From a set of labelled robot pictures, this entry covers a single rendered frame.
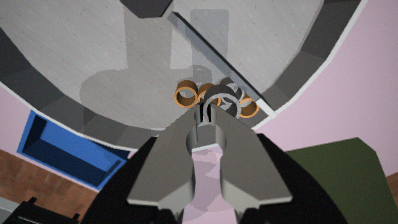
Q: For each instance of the steel bushing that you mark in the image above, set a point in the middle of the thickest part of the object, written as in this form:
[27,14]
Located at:
[221,91]
[239,93]
[222,104]

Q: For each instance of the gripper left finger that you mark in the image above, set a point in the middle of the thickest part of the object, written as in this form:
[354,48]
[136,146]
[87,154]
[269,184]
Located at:
[159,175]

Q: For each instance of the bronze bushing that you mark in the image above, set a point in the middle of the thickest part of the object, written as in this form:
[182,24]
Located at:
[249,110]
[203,90]
[186,102]

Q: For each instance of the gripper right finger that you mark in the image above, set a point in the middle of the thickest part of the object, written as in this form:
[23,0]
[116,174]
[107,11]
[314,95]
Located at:
[255,172]

